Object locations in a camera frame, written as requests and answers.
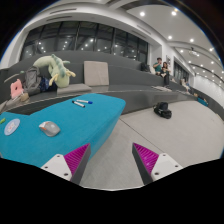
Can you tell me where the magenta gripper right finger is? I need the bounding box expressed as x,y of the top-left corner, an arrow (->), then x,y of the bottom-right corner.
132,143 -> 182,185

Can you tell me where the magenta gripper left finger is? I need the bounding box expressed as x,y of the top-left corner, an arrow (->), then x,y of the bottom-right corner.
42,144 -> 91,185

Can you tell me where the grey computer mouse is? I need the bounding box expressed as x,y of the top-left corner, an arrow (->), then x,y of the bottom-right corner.
39,121 -> 60,137

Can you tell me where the round light blue mouse pad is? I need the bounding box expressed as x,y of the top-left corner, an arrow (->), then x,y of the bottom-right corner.
4,118 -> 20,136

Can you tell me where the teal upholstered bench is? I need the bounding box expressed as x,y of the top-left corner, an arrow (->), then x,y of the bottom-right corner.
0,93 -> 126,167

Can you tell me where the black bag on floor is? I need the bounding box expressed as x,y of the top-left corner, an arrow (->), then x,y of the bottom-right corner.
154,102 -> 172,119

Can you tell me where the black capped marker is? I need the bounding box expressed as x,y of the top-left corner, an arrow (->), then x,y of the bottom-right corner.
72,101 -> 85,108

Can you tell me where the blue capped marker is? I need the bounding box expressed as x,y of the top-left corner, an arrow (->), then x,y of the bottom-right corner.
76,100 -> 93,104

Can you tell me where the grey seat cushion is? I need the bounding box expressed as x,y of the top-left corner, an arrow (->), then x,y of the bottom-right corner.
57,83 -> 92,95

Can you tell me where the grey backpack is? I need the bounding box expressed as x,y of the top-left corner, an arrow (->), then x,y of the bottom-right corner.
24,66 -> 41,96

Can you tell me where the person in dark clothes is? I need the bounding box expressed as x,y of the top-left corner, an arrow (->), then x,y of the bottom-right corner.
160,62 -> 170,87

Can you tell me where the pink laptop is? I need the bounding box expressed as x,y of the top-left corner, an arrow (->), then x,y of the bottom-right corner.
10,79 -> 24,99

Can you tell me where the beige back cushion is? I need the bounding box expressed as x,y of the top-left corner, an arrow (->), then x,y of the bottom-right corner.
84,61 -> 109,86

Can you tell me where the green plush dragon toy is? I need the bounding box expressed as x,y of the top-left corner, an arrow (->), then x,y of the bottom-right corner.
33,54 -> 76,88

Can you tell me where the person in green shirt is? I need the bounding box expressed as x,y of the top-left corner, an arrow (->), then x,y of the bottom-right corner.
153,57 -> 162,75

